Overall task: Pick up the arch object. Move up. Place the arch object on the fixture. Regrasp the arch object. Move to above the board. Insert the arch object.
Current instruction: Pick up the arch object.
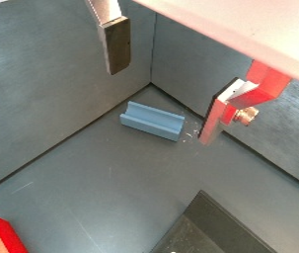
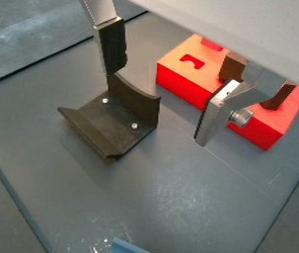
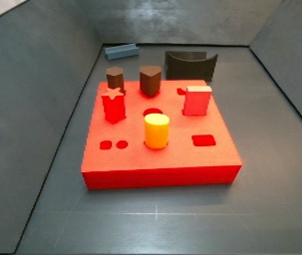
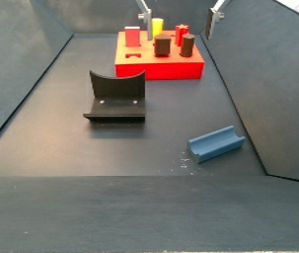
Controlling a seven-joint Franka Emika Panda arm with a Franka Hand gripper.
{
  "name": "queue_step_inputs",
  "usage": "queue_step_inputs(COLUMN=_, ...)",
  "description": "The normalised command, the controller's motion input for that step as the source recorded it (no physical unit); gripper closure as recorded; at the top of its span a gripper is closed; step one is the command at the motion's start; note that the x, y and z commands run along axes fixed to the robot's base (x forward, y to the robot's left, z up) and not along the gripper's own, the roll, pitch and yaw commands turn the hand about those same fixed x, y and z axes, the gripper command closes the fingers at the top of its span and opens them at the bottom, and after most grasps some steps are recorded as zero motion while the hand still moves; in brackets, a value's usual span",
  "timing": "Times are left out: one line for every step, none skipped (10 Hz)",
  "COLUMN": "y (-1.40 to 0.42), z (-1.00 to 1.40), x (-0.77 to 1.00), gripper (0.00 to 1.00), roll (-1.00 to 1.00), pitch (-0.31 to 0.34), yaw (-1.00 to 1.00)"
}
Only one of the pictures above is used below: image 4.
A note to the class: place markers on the brown hexagonal peg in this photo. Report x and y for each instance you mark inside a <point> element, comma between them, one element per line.
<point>187,45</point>

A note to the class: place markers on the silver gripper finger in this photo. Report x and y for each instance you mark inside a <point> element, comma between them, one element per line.
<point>144,15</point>
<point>213,17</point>

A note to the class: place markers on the brown rounded triangular peg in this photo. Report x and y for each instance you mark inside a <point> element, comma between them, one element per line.
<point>161,41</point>

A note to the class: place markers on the black curved fixture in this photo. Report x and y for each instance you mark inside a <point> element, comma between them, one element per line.
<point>119,98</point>

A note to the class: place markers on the red rectangular block peg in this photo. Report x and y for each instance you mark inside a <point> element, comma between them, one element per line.
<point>132,36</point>

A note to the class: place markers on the blue arch block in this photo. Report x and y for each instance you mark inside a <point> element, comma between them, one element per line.
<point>215,143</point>

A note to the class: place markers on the red star peg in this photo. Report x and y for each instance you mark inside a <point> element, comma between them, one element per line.
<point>180,30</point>

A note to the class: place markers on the yellow cylinder peg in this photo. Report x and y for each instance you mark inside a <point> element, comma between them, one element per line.
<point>156,26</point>

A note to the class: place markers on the red peg board base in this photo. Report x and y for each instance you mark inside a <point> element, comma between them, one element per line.
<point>137,58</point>

